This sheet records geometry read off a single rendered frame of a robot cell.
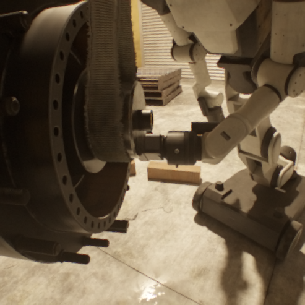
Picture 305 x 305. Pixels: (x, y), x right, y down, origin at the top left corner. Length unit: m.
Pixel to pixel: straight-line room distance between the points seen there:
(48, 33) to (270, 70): 0.52
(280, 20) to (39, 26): 0.50
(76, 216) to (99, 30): 0.25
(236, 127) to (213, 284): 0.81
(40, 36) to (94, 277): 1.10
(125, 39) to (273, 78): 0.38
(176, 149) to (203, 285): 0.77
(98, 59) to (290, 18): 0.44
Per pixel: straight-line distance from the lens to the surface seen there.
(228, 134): 0.57
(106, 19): 0.37
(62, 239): 0.44
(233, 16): 0.65
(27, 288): 1.33
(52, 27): 0.33
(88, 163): 0.42
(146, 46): 6.77
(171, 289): 1.17
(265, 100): 0.64
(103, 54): 0.36
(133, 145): 0.39
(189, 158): 0.57
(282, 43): 0.65
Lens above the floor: 0.98
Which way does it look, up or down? 26 degrees down
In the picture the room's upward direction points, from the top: 3 degrees counter-clockwise
